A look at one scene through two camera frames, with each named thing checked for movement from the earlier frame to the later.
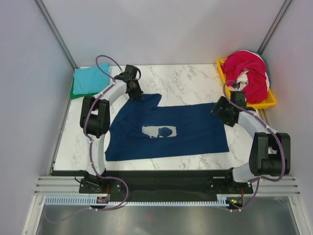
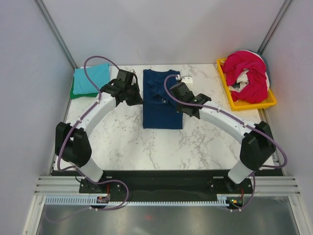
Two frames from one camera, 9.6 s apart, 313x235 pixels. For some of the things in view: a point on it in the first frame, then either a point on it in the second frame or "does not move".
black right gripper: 221,102 -> 178,107
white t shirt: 242,80 does not move
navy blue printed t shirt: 138,128 -> 159,110
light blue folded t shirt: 88,80 does not move
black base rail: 161,185 does not move
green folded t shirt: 73,96 does not move
